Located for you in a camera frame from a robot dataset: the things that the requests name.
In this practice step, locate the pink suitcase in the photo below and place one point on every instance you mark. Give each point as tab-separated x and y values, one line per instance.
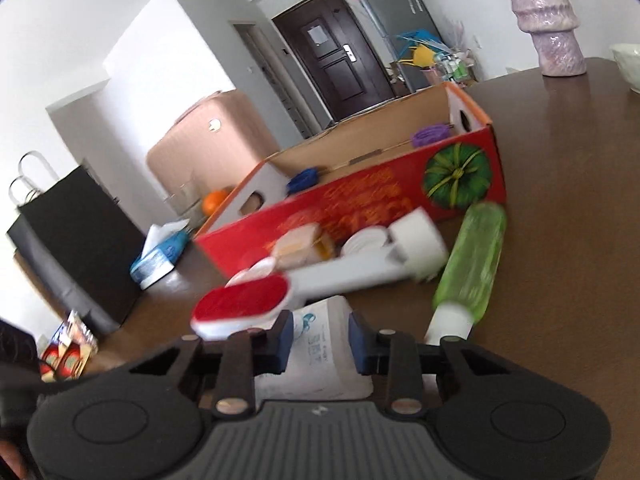
215	144

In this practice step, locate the snack packages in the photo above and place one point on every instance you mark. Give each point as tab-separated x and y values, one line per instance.
68	351

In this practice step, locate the dark front door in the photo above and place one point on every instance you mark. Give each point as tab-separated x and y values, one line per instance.
336	55

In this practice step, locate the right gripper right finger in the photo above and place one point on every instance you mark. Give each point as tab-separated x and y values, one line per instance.
393	356

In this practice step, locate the blue tissue pack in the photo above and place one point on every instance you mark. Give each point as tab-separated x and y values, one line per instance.
161	251

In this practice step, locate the green spray bottle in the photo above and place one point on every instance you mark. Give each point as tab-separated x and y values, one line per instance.
462	295

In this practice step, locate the black paper bag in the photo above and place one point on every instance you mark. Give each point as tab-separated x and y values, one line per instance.
80	245

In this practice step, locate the red cardboard box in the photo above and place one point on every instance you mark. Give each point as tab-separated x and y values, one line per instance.
370	175

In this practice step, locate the purple plastic lid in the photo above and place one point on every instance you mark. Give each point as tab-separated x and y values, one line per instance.
430	135

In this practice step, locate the white round container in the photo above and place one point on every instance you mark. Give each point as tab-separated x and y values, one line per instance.
261	269
369	239

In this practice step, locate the blue plastic lid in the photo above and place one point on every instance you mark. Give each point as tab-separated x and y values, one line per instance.
307	178

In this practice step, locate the white plastic bottle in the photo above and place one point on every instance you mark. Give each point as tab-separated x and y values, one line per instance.
320	365

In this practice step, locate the red white lint brush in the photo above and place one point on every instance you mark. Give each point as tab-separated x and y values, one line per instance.
416	250

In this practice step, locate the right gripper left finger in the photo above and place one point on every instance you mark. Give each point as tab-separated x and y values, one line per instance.
247	354

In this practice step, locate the pink ceramic vase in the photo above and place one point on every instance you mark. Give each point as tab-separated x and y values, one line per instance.
551	25

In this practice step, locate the yellow watering can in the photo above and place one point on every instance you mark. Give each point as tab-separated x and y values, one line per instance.
419	56

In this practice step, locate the grey refrigerator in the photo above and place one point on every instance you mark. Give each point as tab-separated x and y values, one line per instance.
402	24

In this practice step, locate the glass cup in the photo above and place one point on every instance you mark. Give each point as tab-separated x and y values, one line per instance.
186	201

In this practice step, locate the white bowl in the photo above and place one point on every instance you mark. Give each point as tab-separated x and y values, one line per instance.
627	58

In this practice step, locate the orange fruit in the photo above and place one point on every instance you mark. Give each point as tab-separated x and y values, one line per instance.
213	200

